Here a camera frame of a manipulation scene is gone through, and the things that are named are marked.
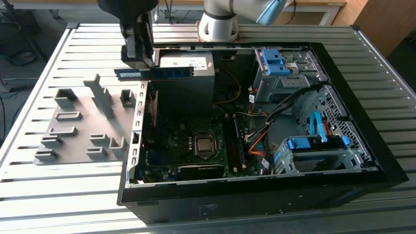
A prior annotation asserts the grey power supply unit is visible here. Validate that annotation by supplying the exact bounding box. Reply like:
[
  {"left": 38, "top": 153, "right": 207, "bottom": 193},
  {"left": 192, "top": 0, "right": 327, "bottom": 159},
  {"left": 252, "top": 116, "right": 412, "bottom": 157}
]
[{"left": 150, "top": 47, "right": 218, "bottom": 108}]

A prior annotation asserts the grey parts rack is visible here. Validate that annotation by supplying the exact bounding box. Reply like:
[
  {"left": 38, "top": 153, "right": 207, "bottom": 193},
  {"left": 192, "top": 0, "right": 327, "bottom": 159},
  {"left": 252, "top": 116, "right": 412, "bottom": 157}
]
[{"left": 34, "top": 73, "right": 138, "bottom": 166}]

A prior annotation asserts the dark equipment beside table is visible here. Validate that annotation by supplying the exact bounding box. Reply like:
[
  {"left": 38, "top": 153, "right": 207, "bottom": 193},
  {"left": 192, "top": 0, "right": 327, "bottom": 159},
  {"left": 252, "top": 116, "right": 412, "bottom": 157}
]
[{"left": 0, "top": 9, "right": 43, "bottom": 66}]

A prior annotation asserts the CPU socket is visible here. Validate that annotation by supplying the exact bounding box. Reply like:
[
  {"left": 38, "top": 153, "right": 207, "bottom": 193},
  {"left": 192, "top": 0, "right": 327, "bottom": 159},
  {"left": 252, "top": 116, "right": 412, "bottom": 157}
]
[{"left": 192, "top": 133, "right": 220, "bottom": 160}]

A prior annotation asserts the black cable bundle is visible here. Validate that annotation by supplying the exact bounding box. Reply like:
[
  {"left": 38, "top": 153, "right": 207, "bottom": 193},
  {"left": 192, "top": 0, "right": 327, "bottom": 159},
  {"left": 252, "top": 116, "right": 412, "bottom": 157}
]
[{"left": 254, "top": 87, "right": 323, "bottom": 139}]

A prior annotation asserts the blue drive bay latch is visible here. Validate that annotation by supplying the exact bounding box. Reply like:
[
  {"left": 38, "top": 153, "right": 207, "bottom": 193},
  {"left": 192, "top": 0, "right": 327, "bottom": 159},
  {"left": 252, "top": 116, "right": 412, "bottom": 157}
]
[{"left": 260, "top": 48, "right": 292, "bottom": 76}]

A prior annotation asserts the blue flat data wire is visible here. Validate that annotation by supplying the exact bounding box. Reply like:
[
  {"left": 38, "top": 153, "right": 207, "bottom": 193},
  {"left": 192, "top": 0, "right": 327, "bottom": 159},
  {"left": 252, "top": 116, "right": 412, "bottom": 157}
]
[{"left": 311, "top": 111, "right": 330, "bottom": 143}]

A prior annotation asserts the white framed desk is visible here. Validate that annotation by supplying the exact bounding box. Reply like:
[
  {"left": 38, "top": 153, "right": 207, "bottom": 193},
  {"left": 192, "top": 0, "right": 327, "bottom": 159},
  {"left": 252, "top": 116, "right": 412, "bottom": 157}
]
[{"left": 279, "top": 0, "right": 347, "bottom": 26}]

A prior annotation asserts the tall metal drive cage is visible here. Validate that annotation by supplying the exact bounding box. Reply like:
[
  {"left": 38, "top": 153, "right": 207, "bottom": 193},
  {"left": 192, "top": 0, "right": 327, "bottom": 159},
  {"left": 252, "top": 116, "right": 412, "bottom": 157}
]
[{"left": 254, "top": 48, "right": 328, "bottom": 104}]

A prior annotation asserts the long orange looped wire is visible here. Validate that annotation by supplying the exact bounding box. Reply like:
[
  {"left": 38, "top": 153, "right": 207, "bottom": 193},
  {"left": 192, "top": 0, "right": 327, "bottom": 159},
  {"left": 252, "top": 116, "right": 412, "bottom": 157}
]
[{"left": 212, "top": 69, "right": 243, "bottom": 105}]

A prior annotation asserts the blue-green RAM stick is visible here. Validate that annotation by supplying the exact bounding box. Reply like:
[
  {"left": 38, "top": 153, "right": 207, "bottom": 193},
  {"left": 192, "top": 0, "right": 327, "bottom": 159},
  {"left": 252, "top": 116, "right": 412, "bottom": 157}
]
[{"left": 114, "top": 66, "right": 195, "bottom": 80}]

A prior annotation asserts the orange power wire bundle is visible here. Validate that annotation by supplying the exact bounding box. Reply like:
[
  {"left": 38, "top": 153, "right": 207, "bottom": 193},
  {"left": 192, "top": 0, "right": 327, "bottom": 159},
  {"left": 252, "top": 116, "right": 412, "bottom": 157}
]
[{"left": 248, "top": 131, "right": 271, "bottom": 156}]

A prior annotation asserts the low metal disk bay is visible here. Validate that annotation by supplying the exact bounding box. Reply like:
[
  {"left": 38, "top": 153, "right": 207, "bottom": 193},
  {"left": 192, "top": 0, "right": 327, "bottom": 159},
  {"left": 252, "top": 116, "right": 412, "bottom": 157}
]
[{"left": 272, "top": 136, "right": 371, "bottom": 174}]

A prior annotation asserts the green motherboard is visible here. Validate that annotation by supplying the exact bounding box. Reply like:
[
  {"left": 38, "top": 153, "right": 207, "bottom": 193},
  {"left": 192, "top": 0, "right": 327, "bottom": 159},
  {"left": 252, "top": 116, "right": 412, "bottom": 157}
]
[{"left": 143, "top": 109, "right": 260, "bottom": 182}]

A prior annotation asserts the hard disk in blue carrier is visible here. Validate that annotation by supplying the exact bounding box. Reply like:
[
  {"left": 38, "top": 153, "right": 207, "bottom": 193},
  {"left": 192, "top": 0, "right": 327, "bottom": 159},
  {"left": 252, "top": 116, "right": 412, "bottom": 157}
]
[{"left": 286, "top": 136, "right": 351, "bottom": 154}]

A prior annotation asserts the black graphics card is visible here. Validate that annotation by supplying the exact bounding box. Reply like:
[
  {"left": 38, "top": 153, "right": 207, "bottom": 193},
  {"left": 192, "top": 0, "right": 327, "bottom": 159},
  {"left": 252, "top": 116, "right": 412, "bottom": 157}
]
[{"left": 178, "top": 162, "right": 226, "bottom": 181}]

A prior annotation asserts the black open PC case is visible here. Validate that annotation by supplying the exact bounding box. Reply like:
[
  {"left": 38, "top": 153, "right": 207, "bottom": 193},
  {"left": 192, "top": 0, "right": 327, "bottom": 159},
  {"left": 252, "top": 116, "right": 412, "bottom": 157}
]
[{"left": 116, "top": 41, "right": 410, "bottom": 225}]

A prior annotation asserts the silver CPU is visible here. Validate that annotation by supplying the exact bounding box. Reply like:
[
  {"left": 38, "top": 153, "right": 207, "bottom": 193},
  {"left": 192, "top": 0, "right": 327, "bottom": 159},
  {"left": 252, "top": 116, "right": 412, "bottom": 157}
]
[{"left": 196, "top": 138, "right": 215, "bottom": 152}]

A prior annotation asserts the wooden cabinet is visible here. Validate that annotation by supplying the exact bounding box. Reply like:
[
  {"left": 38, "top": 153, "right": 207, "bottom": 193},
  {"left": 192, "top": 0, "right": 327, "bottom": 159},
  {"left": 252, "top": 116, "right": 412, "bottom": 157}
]
[{"left": 331, "top": 0, "right": 416, "bottom": 57}]

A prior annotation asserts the black RAM slot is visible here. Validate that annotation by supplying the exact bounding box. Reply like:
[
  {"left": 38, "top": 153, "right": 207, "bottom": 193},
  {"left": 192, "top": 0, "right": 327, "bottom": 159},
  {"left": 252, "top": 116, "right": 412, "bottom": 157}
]
[{"left": 226, "top": 114, "right": 235, "bottom": 171}]

